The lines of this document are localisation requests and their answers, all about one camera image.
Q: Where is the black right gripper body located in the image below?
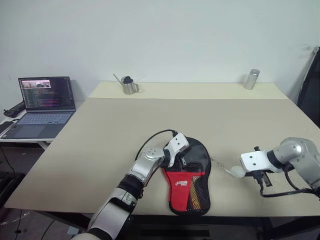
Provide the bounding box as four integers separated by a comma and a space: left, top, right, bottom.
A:
251, 170, 274, 189

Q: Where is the black handheld controller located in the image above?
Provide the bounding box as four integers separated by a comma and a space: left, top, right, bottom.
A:
2, 101, 26, 118

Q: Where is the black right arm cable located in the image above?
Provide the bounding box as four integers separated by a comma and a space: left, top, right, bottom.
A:
258, 162, 320, 201

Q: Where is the black floor equipment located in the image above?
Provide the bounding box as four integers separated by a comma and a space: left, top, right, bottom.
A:
0, 170, 26, 209

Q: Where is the grey open laptop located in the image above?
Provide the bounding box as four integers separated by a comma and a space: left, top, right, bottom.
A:
1, 76, 77, 140

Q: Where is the white side table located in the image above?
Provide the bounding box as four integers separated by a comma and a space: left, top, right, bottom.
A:
0, 109, 62, 151

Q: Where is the black flat device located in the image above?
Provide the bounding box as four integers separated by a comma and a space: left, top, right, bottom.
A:
0, 120, 16, 135

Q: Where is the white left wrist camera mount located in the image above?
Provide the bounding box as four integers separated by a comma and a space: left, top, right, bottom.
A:
163, 133, 190, 168

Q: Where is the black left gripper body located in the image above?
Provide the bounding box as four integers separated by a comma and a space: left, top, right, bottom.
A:
175, 146, 193, 161

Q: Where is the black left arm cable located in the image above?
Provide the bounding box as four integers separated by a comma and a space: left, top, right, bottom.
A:
136, 129, 179, 161

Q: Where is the dark leaning board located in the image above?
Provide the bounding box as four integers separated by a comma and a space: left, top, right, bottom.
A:
296, 46, 320, 131

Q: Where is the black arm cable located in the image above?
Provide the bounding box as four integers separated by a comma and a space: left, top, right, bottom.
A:
258, 162, 320, 201
136, 129, 179, 161

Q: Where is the metal cylinder cup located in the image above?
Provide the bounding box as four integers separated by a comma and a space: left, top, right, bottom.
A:
243, 68, 261, 90

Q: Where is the black red mesh paddle case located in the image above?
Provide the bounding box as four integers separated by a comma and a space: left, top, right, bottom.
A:
161, 136, 213, 216

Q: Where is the black table frame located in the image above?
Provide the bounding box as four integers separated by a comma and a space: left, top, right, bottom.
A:
29, 209, 320, 240

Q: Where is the steel spouted can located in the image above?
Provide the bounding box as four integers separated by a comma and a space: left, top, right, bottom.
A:
112, 73, 141, 95

